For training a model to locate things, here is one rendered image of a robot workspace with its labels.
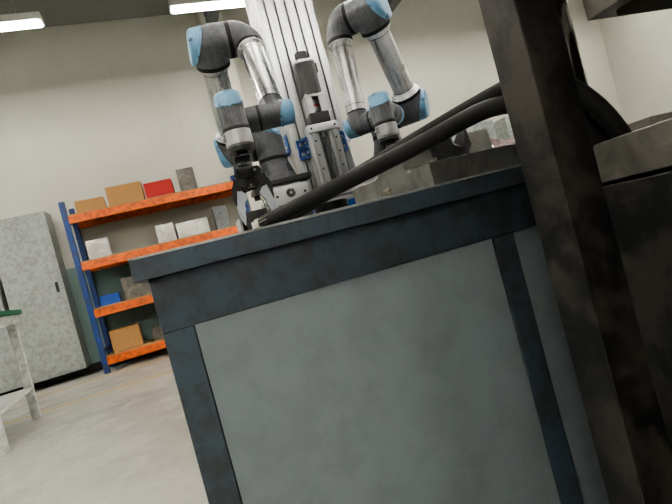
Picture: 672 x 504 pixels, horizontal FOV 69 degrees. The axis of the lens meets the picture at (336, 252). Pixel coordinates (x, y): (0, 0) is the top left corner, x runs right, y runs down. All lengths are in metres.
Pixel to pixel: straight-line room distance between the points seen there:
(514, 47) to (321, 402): 0.62
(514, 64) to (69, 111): 6.74
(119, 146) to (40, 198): 1.13
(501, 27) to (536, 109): 0.11
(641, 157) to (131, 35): 7.03
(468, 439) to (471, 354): 0.16
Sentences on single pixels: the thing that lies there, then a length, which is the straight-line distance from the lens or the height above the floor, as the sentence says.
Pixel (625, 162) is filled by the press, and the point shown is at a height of 0.75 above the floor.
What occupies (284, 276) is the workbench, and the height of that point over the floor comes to 0.71.
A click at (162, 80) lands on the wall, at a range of 7.21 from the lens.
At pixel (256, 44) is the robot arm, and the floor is 1.43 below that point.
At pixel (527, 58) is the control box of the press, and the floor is 0.89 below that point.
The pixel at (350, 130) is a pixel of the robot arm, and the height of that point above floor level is 1.13.
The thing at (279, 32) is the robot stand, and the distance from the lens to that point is 2.33.
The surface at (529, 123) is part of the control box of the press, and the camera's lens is 0.65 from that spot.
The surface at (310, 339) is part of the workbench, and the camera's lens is 0.86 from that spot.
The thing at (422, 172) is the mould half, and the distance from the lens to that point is 1.13.
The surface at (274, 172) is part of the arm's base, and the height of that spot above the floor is 1.07.
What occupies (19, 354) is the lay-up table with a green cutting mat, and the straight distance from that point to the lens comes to 4.77.
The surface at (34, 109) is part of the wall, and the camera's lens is 7.26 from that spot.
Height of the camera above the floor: 0.74
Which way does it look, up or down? 1 degrees down
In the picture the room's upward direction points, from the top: 15 degrees counter-clockwise
